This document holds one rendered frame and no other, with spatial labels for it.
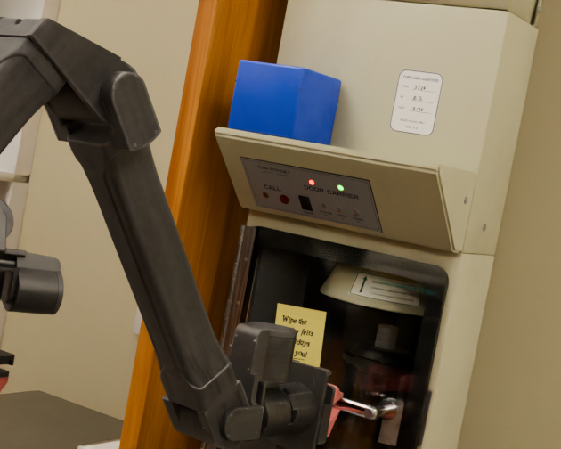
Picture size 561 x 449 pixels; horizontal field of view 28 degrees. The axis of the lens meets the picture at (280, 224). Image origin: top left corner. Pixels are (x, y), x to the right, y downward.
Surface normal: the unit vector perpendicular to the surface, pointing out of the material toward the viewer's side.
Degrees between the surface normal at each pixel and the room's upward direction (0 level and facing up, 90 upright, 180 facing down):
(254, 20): 90
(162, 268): 90
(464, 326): 90
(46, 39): 88
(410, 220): 135
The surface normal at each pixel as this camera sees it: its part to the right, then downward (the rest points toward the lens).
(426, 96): -0.52, -0.05
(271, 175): -0.50, 0.66
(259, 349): 0.73, 0.14
